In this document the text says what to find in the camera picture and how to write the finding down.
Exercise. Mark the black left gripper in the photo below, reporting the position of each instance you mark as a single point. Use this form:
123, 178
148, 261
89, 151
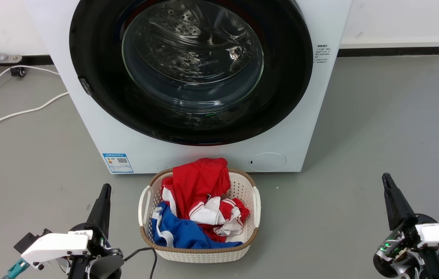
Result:
105, 259

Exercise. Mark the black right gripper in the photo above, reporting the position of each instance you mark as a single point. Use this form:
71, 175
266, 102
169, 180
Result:
397, 252

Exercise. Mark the black round glass washer door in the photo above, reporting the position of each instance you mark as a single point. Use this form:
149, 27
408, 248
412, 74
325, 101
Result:
95, 58

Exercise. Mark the white front-load washing machine body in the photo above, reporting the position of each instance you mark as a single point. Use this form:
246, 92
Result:
126, 155

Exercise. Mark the blue energy label sticker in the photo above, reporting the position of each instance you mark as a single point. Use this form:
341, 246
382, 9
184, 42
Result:
117, 163

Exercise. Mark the blue and white jersey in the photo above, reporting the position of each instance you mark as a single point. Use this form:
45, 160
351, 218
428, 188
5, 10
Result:
184, 234

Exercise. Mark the red and white jersey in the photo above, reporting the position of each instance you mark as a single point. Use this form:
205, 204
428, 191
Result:
200, 182

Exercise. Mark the cream plastic laundry basket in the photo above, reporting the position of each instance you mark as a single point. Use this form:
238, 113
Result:
204, 255

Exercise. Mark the round white filter cover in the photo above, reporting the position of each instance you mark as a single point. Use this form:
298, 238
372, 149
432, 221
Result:
267, 162

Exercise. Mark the small black floor plug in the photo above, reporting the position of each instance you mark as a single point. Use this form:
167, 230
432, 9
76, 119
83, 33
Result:
18, 71

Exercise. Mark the small text sticker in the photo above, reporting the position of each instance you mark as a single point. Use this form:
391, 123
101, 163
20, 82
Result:
322, 54

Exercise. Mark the stainless steel washer drum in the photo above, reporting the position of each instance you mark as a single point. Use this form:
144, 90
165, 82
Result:
188, 38

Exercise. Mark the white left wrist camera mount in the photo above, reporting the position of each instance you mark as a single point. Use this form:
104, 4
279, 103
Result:
54, 246

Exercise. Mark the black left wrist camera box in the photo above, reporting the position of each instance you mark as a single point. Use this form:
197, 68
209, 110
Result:
29, 240

